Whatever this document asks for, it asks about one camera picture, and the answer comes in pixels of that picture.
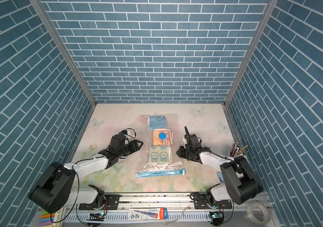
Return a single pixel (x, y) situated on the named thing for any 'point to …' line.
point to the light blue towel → (156, 122)
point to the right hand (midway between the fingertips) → (178, 153)
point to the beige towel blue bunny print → (160, 154)
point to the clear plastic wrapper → (171, 220)
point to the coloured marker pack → (47, 219)
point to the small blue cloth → (220, 177)
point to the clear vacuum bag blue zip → (155, 170)
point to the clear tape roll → (265, 210)
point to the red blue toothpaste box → (152, 213)
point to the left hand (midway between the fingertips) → (144, 145)
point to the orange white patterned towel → (157, 141)
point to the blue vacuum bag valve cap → (162, 135)
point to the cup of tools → (235, 151)
